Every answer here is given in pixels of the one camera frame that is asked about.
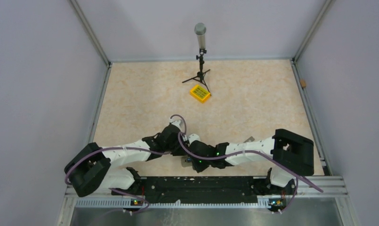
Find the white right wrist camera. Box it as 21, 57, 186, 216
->
187, 134, 201, 144

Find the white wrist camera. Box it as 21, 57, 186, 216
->
169, 118, 184, 130
187, 134, 201, 144

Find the white remote control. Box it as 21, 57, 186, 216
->
181, 156, 193, 168

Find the grey battery compartment cover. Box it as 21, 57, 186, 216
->
244, 136, 255, 143

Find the microphone on black tripod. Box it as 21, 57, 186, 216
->
182, 23, 210, 92

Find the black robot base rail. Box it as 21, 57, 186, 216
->
125, 176, 295, 204

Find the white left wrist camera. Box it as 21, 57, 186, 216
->
169, 118, 184, 130

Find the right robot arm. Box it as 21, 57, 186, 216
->
180, 129, 314, 194

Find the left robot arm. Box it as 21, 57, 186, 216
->
64, 120, 186, 197

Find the yellow box with green grid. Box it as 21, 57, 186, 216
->
190, 85, 211, 103

